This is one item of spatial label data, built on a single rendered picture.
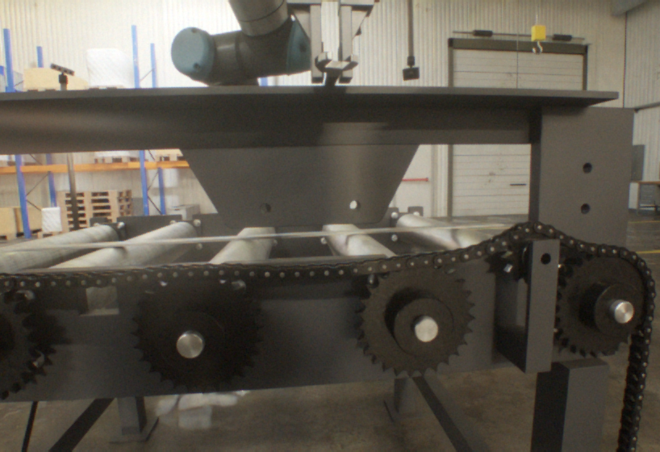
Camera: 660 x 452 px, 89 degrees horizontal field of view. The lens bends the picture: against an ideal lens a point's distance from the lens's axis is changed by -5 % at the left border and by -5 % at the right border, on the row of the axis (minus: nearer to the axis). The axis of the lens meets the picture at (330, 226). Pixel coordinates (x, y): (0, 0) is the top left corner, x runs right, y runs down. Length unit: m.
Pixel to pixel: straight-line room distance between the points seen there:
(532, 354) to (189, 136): 0.57
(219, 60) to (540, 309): 0.59
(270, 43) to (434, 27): 10.54
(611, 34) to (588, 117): 13.33
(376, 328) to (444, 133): 0.31
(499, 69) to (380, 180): 10.96
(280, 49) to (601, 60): 13.16
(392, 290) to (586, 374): 0.38
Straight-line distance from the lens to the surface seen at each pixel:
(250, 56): 0.59
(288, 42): 0.57
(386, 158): 0.54
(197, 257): 1.52
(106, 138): 0.59
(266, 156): 0.52
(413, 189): 10.02
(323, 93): 0.46
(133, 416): 1.85
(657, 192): 11.96
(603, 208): 0.70
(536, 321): 0.57
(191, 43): 0.63
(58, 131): 0.63
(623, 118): 0.73
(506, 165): 11.20
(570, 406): 0.75
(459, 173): 10.51
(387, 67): 10.32
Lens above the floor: 1.05
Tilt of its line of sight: 7 degrees down
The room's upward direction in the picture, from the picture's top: 1 degrees counter-clockwise
